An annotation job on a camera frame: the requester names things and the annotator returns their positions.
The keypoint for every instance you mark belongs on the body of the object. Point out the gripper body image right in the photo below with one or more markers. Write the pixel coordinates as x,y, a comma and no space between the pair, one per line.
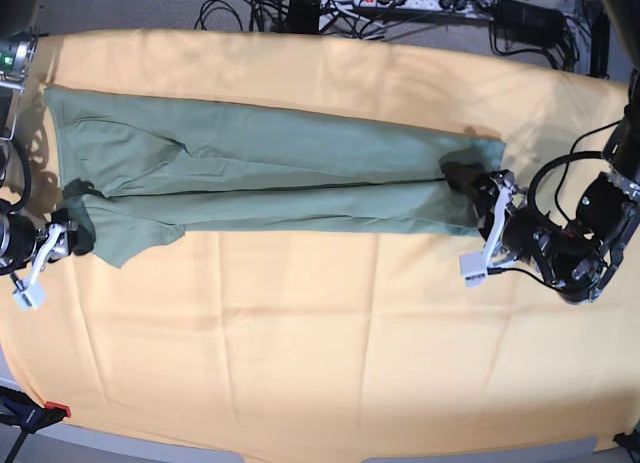
561,259

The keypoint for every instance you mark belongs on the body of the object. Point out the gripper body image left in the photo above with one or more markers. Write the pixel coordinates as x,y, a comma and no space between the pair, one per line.
26,249

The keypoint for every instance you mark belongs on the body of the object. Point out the green T-shirt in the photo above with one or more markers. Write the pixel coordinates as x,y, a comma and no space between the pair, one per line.
163,167

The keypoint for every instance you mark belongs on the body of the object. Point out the black power adapter brick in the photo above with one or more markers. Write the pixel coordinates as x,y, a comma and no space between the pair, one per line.
519,16

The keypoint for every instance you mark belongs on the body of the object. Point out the black box far right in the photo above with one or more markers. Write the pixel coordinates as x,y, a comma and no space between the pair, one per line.
600,41

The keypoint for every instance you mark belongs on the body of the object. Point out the black clamp right corner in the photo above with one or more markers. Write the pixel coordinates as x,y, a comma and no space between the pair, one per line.
630,442

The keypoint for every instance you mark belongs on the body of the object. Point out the yellow table cloth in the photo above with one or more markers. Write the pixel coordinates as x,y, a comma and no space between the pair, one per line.
312,347

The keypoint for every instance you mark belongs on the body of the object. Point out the white power strip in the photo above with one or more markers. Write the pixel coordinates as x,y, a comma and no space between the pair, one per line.
464,8

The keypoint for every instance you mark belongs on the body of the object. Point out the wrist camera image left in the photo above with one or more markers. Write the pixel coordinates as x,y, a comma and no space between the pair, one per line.
28,297

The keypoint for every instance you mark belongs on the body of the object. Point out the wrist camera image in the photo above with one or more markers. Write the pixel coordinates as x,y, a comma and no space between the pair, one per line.
473,268
28,297

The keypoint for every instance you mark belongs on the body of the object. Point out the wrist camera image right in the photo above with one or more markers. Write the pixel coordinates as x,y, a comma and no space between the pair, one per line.
473,268

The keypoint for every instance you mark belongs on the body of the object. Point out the black stand post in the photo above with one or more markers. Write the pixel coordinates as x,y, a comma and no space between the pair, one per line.
301,17

